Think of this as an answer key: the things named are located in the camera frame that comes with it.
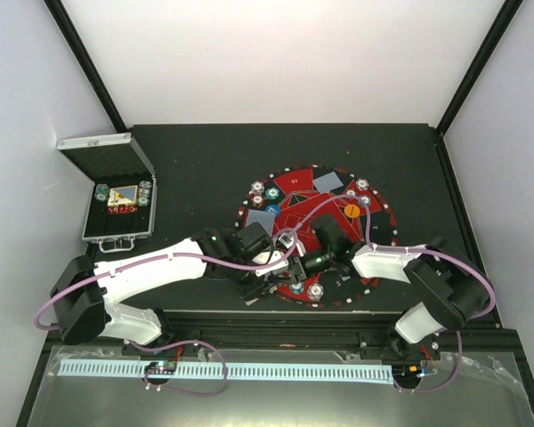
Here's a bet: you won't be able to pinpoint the blue small blind button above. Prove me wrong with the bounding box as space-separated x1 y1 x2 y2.
265 205 280 216

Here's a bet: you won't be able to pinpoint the white slotted cable duct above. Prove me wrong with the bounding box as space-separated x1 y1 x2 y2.
57 359 394 385

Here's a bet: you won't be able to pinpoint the red dice in case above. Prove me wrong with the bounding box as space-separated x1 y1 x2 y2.
107 205 135 215

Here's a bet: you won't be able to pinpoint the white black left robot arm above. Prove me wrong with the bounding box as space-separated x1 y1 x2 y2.
45 223 298 355

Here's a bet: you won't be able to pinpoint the yellow boxed card deck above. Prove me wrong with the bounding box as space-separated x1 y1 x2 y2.
107 185 139 207

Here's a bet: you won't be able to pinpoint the round red black poker mat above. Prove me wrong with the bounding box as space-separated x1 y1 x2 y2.
235 165 399 308

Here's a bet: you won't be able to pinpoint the green chip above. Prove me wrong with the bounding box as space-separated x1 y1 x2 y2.
289 282 304 294
264 187 280 200

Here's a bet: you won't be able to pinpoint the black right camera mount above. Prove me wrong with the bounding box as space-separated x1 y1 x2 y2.
310 213 352 252

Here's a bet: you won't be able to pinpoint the yellow big blind button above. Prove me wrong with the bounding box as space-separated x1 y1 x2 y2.
344 204 360 219

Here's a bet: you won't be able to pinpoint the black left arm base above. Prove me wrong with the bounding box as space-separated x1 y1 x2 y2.
122 333 183 357

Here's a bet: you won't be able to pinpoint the aluminium poker case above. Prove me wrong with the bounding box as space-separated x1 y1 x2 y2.
56 132 158 254

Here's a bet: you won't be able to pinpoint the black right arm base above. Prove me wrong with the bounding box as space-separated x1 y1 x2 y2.
358 328 441 362

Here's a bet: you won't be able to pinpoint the white blue chip seat six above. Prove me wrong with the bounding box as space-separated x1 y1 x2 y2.
307 283 324 301

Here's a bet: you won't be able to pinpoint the white blue chip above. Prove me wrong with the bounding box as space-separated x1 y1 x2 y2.
356 179 369 191
250 181 265 195

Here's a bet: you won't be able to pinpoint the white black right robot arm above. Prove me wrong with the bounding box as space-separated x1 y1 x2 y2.
287 238 496 359

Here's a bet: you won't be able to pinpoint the blue card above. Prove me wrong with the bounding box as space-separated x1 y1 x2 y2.
313 172 344 193
245 209 276 236

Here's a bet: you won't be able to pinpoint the green chips in case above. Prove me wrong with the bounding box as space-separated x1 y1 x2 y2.
94 183 110 202

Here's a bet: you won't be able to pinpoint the green blue chip seat two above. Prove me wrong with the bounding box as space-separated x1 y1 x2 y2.
359 195 372 207

